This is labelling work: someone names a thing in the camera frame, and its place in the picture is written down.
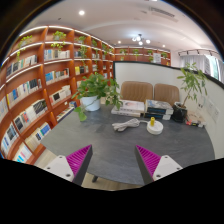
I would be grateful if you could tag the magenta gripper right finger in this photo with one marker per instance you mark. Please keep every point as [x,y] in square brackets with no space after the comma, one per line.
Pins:
[154,167]

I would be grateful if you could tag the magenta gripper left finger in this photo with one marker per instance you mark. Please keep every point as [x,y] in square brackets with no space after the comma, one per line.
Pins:
[72,167]

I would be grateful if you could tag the white round power socket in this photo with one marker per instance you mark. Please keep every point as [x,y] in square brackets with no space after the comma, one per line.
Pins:
[155,129]

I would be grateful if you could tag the dark book stack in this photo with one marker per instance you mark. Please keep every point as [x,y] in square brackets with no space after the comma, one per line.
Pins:
[158,109]

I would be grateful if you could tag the white book stack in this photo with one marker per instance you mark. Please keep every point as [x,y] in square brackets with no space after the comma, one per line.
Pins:
[130,108]

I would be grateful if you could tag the right brown leather chair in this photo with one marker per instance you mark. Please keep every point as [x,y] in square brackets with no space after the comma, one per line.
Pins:
[166,93]

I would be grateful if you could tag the brown leather chair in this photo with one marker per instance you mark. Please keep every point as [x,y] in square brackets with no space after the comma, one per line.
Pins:
[136,91]
[166,93]

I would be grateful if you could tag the green plant in white pot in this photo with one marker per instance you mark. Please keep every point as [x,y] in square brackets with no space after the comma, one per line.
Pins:
[92,89]

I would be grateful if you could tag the left brown leather chair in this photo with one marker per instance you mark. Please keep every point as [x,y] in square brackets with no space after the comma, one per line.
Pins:
[136,91]

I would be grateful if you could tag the orange wooden bookshelf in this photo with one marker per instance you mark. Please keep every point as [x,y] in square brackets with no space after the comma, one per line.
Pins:
[37,80]

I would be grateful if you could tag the small tree in black pot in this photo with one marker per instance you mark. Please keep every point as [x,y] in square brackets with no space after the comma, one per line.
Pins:
[193,82]

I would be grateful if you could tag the white window curtain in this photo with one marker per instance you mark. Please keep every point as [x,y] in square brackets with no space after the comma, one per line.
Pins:
[209,65]

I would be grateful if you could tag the ceiling lamp cluster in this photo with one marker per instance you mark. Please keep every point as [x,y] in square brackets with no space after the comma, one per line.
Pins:
[140,40]

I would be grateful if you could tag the small items by wall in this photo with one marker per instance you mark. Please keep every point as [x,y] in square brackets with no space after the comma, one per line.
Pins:
[192,120]

